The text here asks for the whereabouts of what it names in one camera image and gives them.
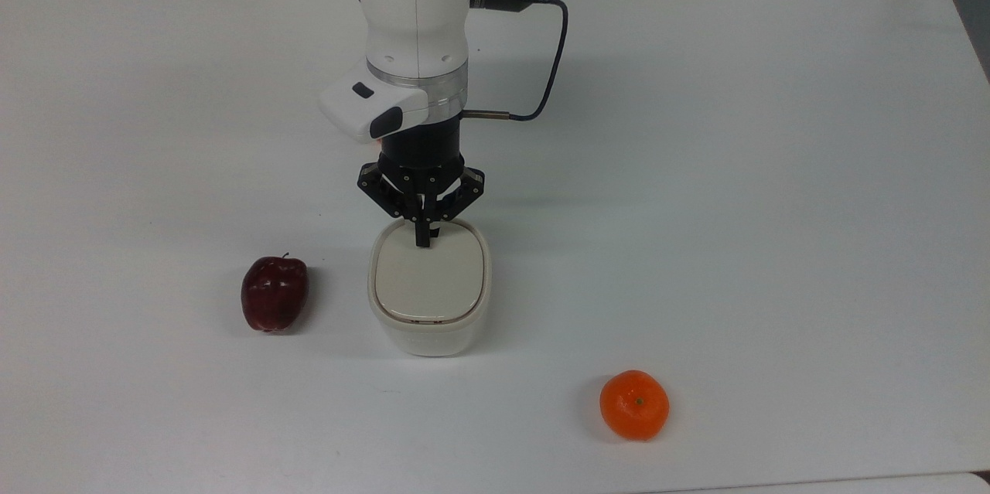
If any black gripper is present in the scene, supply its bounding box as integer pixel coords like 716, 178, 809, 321
357, 118, 487, 249

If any cream plastic garbage bin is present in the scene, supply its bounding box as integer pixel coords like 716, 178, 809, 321
367, 217, 493, 358

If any dark red apple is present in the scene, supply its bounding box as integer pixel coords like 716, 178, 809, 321
241, 253, 310, 334

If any orange mandarin fruit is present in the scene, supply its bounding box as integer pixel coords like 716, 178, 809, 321
599, 370, 671, 442

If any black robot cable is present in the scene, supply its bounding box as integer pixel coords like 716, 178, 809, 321
462, 0, 570, 124

